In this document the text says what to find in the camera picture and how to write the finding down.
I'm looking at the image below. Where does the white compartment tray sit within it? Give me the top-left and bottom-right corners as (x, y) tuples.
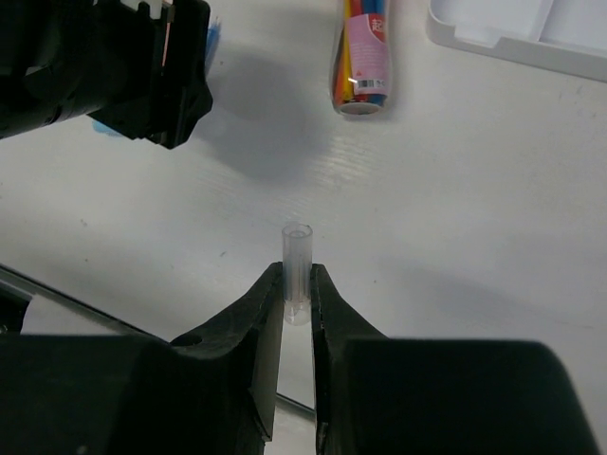
(426, 0), (606, 82)

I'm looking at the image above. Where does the blue pen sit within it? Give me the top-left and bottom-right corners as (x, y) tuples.
(205, 17), (221, 65)

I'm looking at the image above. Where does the clear pen cap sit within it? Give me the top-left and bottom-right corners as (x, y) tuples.
(282, 223), (313, 326)

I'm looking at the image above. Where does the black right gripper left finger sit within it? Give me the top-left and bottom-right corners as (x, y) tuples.
(1, 263), (283, 454)

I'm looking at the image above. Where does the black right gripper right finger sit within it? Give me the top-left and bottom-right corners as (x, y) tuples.
(310, 264), (599, 454)

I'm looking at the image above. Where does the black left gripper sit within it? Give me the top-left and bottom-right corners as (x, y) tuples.
(1, 0), (212, 149)

